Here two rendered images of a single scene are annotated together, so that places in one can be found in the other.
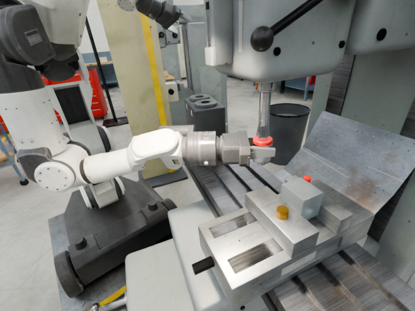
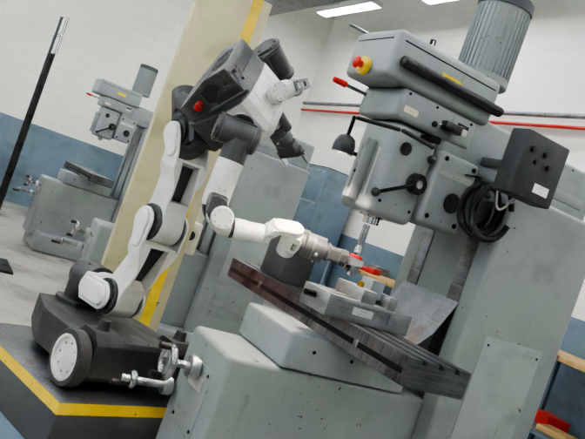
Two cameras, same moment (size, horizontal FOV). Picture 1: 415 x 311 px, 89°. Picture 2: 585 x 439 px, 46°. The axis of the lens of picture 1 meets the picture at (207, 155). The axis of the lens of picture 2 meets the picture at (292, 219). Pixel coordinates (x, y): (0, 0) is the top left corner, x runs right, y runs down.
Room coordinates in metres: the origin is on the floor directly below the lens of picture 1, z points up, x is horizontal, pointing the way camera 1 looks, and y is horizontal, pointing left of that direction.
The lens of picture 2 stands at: (-1.86, 0.53, 1.22)
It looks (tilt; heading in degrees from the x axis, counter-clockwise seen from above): 0 degrees down; 350
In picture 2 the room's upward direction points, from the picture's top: 20 degrees clockwise
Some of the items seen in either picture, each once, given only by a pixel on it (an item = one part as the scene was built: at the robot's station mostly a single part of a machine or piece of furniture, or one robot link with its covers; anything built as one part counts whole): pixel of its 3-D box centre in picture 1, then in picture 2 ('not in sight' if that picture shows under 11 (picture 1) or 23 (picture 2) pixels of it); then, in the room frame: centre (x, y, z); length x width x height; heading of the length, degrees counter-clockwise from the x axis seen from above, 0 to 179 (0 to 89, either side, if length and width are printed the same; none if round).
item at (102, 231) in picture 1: (107, 203); (109, 317); (0.95, 0.59, 0.59); 0.64 x 0.52 x 0.33; 36
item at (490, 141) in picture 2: not in sight; (503, 166); (0.63, -0.61, 1.66); 0.80 x 0.23 x 0.20; 109
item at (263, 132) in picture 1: (264, 116); (361, 239); (0.46, -0.14, 1.22); 0.03 x 0.03 x 0.11
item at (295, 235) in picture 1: (276, 216); (355, 291); (0.31, -0.13, 1.06); 0.15 x 0.06 x 0.04; 22
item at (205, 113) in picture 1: (204, 121); (290, 254); (0.87, 0.00, 1.07); 0.22 x 0.12 x 0.20; 14
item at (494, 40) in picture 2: not in sight; (493, 42); (0.54, -0.37, 2.05); 0.20 x 0.20 x 0.32
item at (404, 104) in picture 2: not in sight; (416, 118); (0.47, -0.18, 1.68); 0.34 x 0.24 x 0.10; 109
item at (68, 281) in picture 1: (68, 273); (70, 357); (0.59, 0.66, 0.50); 0.20 x 0.05 x 0.20; 36
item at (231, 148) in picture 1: (223, 149); (327, 253); (0.47, -0.04, 1.14); 0.13 x 0.12 x 0.10; 174
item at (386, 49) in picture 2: not in sight; (423, 79); (0.47, -0.15, 1.81); 0.47 x 0.26 x 0.16; 109
